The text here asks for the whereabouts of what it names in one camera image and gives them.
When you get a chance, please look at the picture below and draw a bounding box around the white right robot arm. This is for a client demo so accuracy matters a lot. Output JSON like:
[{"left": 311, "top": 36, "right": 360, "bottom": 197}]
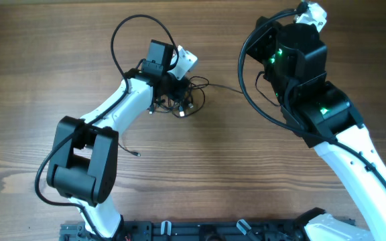
[{"left": 237, "top": 15, "right": 386, "bottom": 240}]

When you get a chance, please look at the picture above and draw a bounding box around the black cable bundle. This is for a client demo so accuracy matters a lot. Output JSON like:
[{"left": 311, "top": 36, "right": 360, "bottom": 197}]
[{"left": 147, "top": 75, "right": 210, "bottom": 118}]

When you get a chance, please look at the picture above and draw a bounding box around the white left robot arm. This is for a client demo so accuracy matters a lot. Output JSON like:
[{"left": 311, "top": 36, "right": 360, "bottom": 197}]
[{"left": 38, "top": 40, "right": 198, "bottom": 240}]

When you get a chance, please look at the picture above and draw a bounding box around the thin black cable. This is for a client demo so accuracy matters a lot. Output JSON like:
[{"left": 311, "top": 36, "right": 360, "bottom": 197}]
[{"left": 199, "top": 82, "right": 245, "bottom": 94}]

